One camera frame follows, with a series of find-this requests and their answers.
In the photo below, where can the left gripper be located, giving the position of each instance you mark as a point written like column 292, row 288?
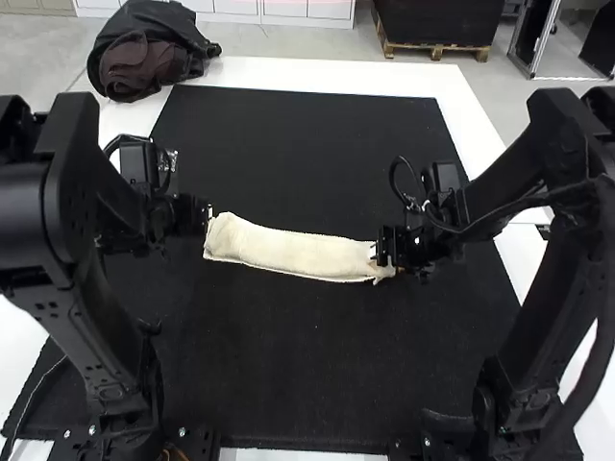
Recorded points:
column 185, row 213

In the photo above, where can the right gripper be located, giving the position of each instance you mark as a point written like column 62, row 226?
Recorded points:
column 408, row 246

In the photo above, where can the pale towel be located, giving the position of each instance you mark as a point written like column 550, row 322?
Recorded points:
column 288, row 249

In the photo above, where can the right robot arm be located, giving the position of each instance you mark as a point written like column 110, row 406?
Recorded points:
column 552, row 144

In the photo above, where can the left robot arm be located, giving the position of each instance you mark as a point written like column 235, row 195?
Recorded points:
column 62, row 192

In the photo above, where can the black mat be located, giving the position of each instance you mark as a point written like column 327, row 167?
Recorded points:
column 298, row 153

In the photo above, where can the black crumpled jacket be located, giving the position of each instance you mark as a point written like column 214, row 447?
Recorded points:
column 144, row 29

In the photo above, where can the wooden pallet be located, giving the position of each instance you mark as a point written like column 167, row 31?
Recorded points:
column 435, row 49

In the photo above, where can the black crate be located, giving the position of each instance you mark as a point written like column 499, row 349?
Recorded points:
column 432, row 19

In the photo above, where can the grey cupboard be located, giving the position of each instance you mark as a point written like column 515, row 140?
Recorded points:
column 288, row 6

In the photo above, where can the black panel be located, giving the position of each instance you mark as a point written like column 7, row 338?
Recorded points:
column 598, row 38

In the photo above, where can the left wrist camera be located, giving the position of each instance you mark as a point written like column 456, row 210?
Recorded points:
column 137, row 158

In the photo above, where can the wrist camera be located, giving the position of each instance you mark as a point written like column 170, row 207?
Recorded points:
column 137, row 158
column 444, row 175

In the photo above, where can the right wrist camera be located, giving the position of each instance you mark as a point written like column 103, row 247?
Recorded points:
column 444, row 175

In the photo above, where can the grey metal frame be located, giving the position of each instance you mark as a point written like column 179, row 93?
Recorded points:
column 528, row 57

